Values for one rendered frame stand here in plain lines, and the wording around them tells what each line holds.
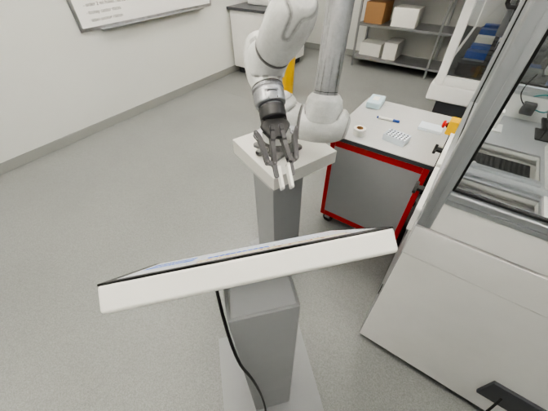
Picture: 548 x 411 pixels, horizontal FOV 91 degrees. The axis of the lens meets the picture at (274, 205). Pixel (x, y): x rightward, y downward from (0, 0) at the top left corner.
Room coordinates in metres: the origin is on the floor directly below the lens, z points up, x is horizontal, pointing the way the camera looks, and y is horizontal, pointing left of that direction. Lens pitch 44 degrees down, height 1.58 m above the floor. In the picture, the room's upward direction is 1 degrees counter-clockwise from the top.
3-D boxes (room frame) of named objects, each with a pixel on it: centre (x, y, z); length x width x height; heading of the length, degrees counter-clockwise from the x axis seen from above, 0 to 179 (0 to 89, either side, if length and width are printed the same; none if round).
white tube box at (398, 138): (1.35, -0.70, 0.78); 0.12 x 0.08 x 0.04; 44
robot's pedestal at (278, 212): (1.18, -0.02, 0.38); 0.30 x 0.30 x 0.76; 34
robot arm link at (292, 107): (1.17, -0.04, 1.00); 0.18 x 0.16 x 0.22; 75
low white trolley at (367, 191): (1.52, -0.75, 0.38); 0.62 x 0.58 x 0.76; 144
